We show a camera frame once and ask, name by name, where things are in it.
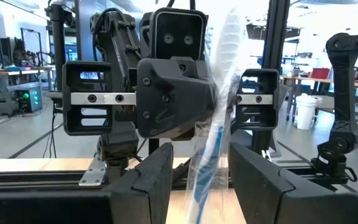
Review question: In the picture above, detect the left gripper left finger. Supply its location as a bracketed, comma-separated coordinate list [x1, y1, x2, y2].
[0, 142, 174, 224]

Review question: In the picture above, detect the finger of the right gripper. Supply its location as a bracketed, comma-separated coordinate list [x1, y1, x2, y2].
[136, 57, 219, 140]
[227, 74, 242, 134]

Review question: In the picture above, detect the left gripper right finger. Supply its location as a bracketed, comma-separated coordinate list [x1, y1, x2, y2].
[228, 142, 358, 224]

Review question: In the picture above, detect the blue toothbrush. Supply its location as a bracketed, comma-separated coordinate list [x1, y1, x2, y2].
[185, 7, 250, 224]

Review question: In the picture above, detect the grey box with green lights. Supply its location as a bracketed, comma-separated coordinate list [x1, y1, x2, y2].
[14, 86, 44, 113]

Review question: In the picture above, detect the white bucket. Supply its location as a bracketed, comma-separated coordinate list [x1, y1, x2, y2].
[293, 93, 323, 131]

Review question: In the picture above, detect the red box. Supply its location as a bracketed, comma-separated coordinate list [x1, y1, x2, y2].
[311, 67, 331, 80]

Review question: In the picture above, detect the silver arm base bracket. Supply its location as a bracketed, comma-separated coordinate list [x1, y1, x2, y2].
[78, 157, 107, 187]

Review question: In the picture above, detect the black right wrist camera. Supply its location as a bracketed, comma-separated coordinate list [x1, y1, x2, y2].
[149, 7, 208, 62]

